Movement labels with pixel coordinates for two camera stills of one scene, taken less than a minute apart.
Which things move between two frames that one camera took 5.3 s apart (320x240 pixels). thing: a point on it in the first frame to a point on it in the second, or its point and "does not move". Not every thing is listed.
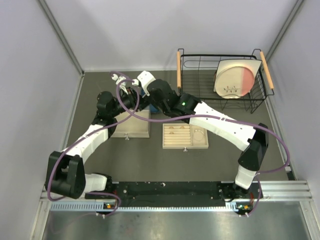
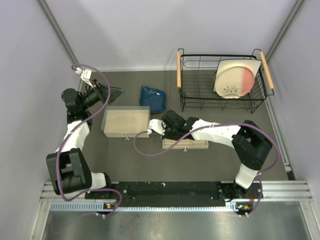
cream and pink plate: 235,78 does not move
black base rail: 168,193 does not move
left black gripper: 132,96 to 101,91
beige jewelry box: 132,126 does not move
